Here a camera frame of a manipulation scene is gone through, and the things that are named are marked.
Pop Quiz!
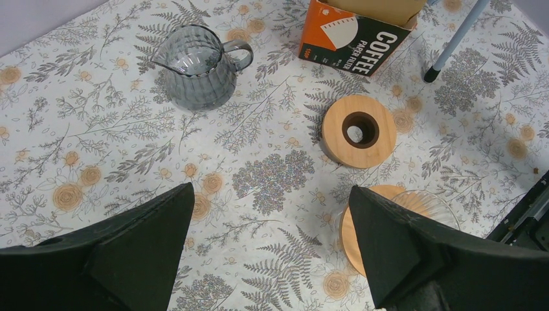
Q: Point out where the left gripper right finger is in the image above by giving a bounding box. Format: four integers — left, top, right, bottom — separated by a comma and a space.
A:
348, 186, 548, 310

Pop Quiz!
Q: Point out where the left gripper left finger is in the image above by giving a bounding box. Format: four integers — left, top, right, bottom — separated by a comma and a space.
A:
1, 183, 195, 310

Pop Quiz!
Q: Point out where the clear glass dripper cone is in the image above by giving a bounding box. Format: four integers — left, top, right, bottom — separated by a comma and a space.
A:
334, 189, 462, 241

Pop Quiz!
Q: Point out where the wooden ring holder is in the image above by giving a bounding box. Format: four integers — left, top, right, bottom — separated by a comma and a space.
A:
339, 184, 434, 278
321, 95, 396, 168

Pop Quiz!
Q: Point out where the orange coffee filter box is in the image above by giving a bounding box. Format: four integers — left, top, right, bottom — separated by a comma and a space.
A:
298, 1, 426, 76

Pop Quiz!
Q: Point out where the floral tablecloth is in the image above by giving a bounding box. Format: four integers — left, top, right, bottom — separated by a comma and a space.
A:
1, 1, 548, 310

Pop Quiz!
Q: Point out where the grey glass pitcher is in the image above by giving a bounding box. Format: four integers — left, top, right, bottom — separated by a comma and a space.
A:
150, 24, 254, 111

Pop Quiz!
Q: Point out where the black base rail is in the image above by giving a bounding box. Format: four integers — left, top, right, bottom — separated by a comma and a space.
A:
487, 173, 548, 251

